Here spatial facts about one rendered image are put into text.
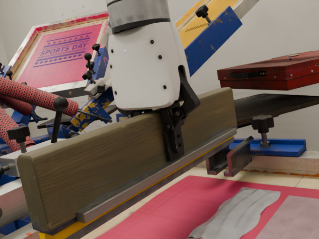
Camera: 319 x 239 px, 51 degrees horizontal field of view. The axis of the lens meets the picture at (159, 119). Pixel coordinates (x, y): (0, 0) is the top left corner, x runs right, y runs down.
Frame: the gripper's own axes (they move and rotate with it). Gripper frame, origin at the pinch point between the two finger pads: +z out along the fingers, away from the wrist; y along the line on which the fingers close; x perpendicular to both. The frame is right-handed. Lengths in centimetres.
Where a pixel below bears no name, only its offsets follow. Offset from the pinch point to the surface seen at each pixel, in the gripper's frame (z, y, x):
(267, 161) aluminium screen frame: 11.4, 3.2, 25.7
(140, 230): 13.9, -7.0, -0.4
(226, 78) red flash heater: 2, -45, 105
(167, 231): 13.9, -2.9, 0.9
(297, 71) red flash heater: 1, -9, 90
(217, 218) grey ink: 13.4, 3.0, 5.8
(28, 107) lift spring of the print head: -2, -99, 38
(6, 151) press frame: 4, -53, 4
